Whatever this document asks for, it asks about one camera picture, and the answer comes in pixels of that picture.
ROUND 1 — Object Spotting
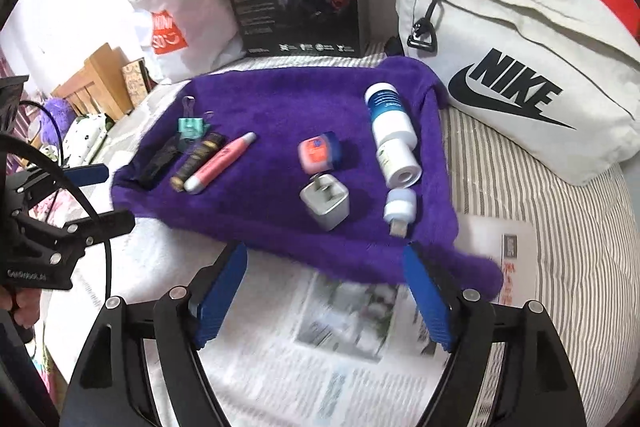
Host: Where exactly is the small white cylindrical bottle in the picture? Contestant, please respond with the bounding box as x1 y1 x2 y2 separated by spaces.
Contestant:
376 139 422 190

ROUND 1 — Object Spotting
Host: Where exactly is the purple plush toy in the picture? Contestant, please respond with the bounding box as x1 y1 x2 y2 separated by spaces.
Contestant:
40 98 77 146

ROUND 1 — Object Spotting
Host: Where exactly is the grey Nike waist bag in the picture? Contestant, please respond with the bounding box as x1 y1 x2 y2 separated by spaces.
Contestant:
396 0 639 185

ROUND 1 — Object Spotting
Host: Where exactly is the pink tube with white cap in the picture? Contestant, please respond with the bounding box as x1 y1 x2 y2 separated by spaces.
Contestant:
184 132 257 194

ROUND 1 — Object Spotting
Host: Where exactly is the wooden bedside furniture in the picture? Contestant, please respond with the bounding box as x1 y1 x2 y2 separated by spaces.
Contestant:
52 43 134 121

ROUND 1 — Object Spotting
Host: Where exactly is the teal binder clip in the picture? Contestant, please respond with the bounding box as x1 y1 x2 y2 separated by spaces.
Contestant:
178 95 214 141

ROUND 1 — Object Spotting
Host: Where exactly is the white bottle with blue label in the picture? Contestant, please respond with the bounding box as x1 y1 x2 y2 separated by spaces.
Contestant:
364 82 418 150

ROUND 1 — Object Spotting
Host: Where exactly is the white USB wall charger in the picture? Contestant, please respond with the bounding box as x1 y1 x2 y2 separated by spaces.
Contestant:
299 173 349 232

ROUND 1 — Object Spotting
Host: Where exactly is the person's left hand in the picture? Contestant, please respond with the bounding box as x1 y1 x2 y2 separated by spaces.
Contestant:
0 287 41 329

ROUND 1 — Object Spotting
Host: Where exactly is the newspaper sheet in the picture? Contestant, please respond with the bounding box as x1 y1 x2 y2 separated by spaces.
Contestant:
43 215 537 426

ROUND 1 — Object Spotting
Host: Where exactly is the black pen-shaped stick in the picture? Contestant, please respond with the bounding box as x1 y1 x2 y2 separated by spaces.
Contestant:
132 134 182 190

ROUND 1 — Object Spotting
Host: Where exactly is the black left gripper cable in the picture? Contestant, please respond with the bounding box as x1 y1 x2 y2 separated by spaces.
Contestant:
0 100 114 303

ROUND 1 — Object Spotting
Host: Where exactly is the striped grey bed sheet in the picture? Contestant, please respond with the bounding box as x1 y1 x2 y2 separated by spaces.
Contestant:
82 81 639 426

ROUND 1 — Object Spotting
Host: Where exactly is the small white blue-tinted USB gadget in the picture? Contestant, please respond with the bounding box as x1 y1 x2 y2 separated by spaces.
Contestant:
383 187 416 239

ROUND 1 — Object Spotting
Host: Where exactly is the patterned brown book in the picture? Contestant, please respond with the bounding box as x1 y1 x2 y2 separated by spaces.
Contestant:
122 58 152 107

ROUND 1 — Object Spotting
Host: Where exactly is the white black-dotted pillow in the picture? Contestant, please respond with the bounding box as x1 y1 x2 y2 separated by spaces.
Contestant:
63 114 108 168

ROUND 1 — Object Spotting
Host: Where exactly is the white Miniso plastic bag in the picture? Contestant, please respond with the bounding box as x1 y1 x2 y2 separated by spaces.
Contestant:
130 0 244 82

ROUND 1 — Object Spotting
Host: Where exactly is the purple fleece towel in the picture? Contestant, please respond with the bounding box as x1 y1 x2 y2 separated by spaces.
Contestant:
111 56 503 299

